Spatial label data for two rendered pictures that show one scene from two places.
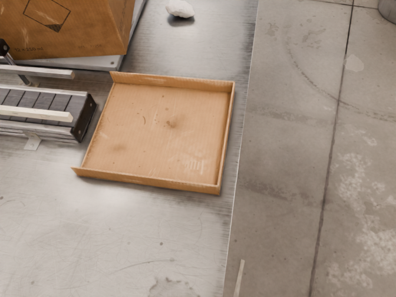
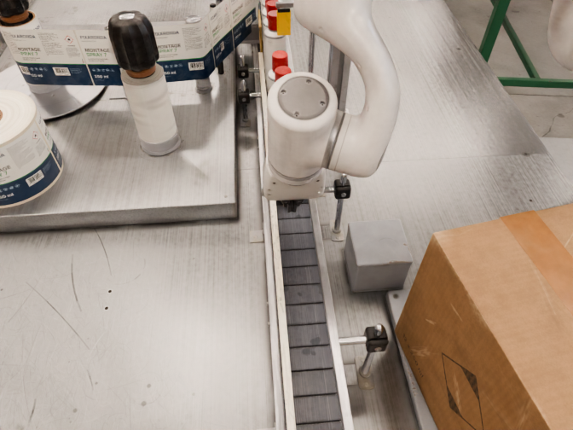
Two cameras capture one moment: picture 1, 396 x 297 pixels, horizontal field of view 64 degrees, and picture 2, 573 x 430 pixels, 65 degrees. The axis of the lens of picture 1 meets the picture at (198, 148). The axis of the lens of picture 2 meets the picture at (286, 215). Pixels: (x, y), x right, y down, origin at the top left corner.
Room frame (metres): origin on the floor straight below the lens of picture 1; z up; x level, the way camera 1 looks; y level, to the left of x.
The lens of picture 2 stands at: (0.37, 0.18, 1.56)
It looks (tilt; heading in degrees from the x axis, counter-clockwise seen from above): 49 degrees down; 69
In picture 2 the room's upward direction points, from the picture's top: straight up
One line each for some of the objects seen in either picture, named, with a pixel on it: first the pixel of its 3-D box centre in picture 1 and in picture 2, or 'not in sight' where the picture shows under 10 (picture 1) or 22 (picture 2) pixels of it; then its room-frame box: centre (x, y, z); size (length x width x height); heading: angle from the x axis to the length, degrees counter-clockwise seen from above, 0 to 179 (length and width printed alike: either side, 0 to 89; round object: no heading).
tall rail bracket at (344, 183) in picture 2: not in sight; (329, 205); (0.66, 0.70, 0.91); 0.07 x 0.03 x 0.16; 163
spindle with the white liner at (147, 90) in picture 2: not in sight; (146, 87); (0.39, 1.04, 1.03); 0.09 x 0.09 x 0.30
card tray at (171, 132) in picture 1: (159, 126); not in sight; (0.40, 0.08, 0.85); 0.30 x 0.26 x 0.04; 73
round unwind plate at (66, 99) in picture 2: not in sight; (47, 85); (0.16, 1.37, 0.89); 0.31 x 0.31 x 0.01
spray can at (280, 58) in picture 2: not in sight; (280, 97); (0.66, 0.97, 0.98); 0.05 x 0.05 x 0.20
